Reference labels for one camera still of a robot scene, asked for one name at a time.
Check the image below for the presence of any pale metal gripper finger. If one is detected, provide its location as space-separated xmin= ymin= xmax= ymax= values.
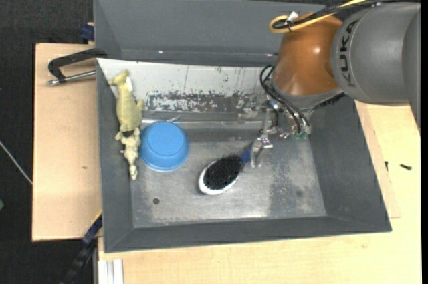
xmin=258 ymin=124 xmax=279 ymax=140
xmin=250 ymin=136 xmax=274 ymax=169

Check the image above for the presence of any black bristle brush blue handle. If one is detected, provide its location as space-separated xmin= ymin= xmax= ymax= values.
xmin=197 ymin=146 xmax=254 ymax=196

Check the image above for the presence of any yellow-green plush toy animal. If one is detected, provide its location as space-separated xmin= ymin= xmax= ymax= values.
xmin=108 ymin=69 xmax=146 ymax=182

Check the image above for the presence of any blue plastic bowl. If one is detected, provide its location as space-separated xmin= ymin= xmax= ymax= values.
xmin=138 ymin=120 xmax=191 ymax=173

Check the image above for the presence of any grey metal bin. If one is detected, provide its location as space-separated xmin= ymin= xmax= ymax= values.
xmin=92 ymin=0 xmax=393 ymax=253

